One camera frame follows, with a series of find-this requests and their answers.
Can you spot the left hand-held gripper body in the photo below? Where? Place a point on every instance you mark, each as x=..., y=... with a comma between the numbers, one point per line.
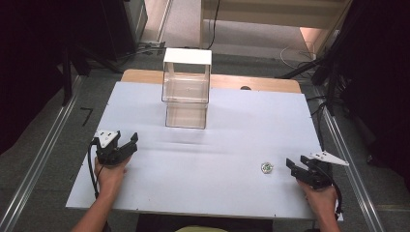
x=109, y=154

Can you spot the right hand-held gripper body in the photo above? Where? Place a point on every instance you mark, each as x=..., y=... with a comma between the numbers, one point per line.
x=317, y=175

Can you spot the small round silver green token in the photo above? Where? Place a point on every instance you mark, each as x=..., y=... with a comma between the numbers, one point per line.
x=267, y=167

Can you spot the clear acrylic box white lid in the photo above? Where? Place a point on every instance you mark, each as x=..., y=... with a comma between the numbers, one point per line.
x=187, y=93

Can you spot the person's left hand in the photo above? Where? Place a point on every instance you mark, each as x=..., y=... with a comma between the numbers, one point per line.
x=109, y=175

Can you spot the person's right hand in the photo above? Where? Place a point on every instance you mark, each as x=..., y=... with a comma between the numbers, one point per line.
x=319, y=198

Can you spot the black metal stand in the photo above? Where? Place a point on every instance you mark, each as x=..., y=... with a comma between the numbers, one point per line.
x=67, y=80

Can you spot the black tripod stand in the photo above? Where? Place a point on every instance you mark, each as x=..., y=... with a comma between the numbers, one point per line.
x=322, y=71

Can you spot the dark round table grommet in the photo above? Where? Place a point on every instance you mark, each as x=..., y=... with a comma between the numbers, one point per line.
x=245, y=87

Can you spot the dark curtain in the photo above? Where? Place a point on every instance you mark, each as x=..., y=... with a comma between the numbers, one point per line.
x=29, y=64
x=380, y=83

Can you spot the black cabinet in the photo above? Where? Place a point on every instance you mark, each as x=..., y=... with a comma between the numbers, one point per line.
x=124, y=25

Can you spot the yellow seat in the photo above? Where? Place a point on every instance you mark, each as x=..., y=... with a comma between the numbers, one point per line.
x=201, y=229

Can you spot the light wooden shelf unit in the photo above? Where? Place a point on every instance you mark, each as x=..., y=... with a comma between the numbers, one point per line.
x=274, y=16

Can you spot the metal floor rail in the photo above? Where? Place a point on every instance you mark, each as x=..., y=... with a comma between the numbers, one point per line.
x=35, y=164
x=351, y=167

